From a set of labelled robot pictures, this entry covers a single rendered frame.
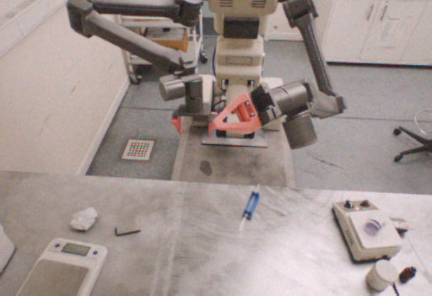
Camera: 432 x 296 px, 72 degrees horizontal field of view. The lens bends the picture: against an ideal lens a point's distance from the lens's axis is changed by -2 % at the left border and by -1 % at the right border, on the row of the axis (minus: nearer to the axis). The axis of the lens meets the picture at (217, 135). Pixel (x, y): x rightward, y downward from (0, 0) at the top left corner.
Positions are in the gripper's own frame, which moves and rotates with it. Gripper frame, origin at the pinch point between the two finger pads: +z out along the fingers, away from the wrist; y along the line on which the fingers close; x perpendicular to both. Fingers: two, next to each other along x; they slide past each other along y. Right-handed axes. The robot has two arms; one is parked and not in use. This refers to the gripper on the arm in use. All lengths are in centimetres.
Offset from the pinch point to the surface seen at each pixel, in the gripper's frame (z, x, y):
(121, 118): -39, 64, 206
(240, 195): -28, -19, 53
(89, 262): 24, -17, 59
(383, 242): -46, -46, 20
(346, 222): -45, -39, 29
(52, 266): 34, -13, 62
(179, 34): -113, 119, 184
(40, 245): 36, -6, 73
